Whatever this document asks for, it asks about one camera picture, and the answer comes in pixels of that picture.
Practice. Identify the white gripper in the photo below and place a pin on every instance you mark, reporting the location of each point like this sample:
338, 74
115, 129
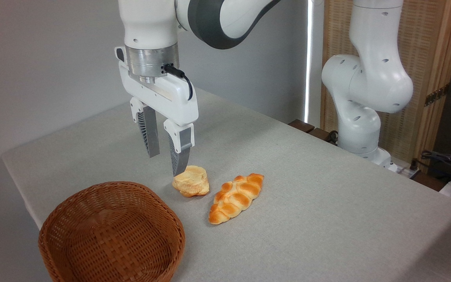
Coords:
172, 98

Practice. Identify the round pale bread roll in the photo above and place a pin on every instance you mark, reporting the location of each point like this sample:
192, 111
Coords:
192, 182

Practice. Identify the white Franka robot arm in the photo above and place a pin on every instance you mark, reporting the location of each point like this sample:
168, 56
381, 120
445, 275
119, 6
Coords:
366, 86

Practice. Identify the braided golden bread loaf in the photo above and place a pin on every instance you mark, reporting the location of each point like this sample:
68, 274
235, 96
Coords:
235, 197

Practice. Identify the brown wicker basket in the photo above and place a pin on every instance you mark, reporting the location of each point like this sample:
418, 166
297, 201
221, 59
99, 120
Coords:
112, 235

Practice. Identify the dark wooden block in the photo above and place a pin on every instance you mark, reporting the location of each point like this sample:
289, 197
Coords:
301, 125

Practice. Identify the grey tablecloth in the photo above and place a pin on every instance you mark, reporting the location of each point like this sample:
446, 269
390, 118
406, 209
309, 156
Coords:
327, 219

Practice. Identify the brass screen hinge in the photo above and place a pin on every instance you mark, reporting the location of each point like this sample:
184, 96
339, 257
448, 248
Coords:
437, 95

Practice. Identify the wooden rattan folding screen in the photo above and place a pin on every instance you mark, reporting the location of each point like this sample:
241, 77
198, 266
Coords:
429, 51

